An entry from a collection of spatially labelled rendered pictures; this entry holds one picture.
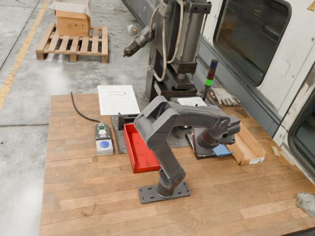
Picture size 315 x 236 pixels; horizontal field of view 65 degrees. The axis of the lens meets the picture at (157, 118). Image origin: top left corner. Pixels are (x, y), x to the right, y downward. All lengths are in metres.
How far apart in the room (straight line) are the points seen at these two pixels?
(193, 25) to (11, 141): 2.04
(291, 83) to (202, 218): 0.87
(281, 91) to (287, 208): 0.67
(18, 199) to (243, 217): 1.63
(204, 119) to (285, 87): 0.83
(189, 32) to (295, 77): 0.67
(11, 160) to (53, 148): 1.31
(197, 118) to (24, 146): 2.01
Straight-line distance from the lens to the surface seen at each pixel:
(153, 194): 0.98
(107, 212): 0.94
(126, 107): 1.38
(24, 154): 2.47
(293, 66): 1.49
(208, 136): 0.87
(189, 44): 1.05
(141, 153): 1.12
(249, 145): 1.32
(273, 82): 1.60
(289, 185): 1.26
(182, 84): 1.10
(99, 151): 1.09
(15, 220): 2.08
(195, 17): 1.02
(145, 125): 0.68
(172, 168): 0.85
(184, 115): 0.70
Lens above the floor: 1.71
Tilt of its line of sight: 37 degrees down
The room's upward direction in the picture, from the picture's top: 10 degrees clockwise
